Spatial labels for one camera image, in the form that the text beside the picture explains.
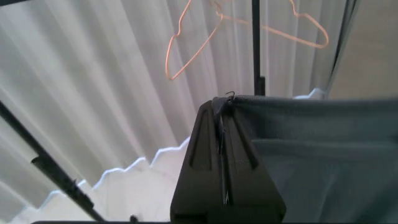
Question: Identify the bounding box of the white curtain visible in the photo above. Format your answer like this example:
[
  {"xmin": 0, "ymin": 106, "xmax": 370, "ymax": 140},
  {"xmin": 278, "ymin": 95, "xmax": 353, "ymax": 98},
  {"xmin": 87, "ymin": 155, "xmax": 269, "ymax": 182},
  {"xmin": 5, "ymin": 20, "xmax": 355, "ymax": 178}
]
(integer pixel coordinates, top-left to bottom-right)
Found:
[{"xmin": 0, "ymin": 0, "xmax": 358, "ymax": 218}]

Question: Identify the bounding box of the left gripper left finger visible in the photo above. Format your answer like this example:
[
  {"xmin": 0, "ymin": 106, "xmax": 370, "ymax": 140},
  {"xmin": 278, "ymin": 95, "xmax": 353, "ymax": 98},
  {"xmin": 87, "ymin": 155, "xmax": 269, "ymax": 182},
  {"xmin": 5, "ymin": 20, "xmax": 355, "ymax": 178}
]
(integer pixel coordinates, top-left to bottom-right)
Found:
[{"xmin": 170, "ymin": 100, "xmax": 224, "ymax": 223}]

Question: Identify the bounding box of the black clothes rack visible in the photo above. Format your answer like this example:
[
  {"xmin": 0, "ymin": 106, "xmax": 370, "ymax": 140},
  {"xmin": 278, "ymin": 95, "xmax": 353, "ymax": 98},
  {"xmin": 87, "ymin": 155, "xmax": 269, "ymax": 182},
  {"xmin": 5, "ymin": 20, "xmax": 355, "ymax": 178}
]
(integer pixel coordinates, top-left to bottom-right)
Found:
[{"xmin": 0, "ymin": 0, "xmax": 266, "ymax": 223}]

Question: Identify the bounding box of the dark grey sleeveless top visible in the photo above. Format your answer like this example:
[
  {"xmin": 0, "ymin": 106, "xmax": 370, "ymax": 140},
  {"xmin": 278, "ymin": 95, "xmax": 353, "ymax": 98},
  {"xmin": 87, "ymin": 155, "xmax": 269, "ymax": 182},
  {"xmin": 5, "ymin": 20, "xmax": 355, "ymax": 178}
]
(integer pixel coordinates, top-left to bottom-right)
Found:
[{"xmin": 212, "ymin": 95, "xmax": 398, "ymax": 224}]

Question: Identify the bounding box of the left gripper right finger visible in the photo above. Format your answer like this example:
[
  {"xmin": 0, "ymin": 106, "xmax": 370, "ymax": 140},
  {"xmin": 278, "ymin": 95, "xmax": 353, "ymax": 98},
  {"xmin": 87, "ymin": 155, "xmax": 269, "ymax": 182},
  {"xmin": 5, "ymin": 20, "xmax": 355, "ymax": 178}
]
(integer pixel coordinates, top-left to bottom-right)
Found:
[{"xmin": 222, "ymin": 105, "xmax": 287, "ymax": 223}]

